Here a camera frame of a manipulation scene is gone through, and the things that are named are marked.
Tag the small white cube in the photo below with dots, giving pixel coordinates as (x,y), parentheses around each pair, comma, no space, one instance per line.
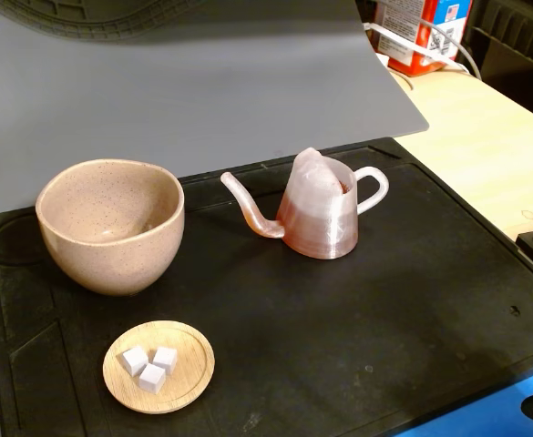
(165,359)
(152,380)
(134,359)

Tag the round wooden coaster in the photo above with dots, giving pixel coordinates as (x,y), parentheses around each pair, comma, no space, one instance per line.
(188,364)

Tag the dark grey ribbed rubber mat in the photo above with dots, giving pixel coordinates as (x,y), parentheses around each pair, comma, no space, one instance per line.
(88,18)

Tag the black ribbed bin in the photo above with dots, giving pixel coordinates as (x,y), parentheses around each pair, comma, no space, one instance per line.
(521,45)

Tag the red and blue carton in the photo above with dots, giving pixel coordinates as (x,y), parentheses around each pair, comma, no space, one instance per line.
(398,27)

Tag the beige speckled ceramic cup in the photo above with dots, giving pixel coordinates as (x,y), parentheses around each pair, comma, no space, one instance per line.
(111,264)

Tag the black rubber work mat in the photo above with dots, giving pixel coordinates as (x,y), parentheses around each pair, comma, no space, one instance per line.
(339,318)

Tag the grey flexible sheet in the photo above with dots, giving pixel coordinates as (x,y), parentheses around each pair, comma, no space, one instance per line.
(202,91)

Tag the translucent pink printed kettle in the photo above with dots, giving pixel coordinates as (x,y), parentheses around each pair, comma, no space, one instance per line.
(320,227)

